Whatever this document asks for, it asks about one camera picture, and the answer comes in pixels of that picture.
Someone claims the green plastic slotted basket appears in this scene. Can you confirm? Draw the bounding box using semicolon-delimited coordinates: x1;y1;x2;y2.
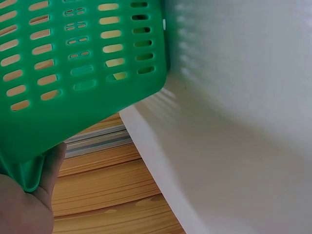
0;0;171;193

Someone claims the person's left hand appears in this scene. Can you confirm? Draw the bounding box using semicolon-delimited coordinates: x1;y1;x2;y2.
0;141;67;234

